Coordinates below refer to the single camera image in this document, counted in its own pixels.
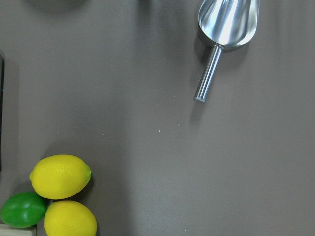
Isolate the dark tray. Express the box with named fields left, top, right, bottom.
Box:
left=0, top=50, right=5, bottom=173

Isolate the yellow lemon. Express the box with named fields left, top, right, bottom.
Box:
left=30, top=154, right=92, bottom=200
left=44, top=201, right=97, bottom=236

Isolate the steel ice scoop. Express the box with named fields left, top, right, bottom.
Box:
left=194, top=0, right=259, bottom=102

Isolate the yellow lemon lower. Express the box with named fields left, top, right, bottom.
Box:
left=44, top=201, right=97, bottom=236

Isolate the green lime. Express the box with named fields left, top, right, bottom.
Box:
left=0, top=192, right=48, bottom=228

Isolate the yellow lemon upper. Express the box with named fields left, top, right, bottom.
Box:
left=30, top=154, right=92, bottom=200

